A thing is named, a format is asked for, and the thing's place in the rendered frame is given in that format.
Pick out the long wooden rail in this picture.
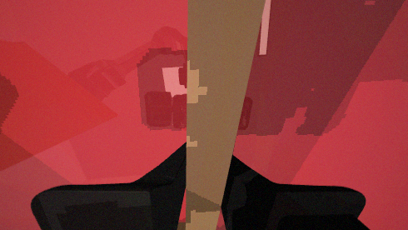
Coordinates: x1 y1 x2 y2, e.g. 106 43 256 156
186 0 266 230

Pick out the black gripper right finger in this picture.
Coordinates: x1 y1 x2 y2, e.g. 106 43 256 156
221 155 366 230

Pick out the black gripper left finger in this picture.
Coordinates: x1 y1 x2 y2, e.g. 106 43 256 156
31 142 187 230

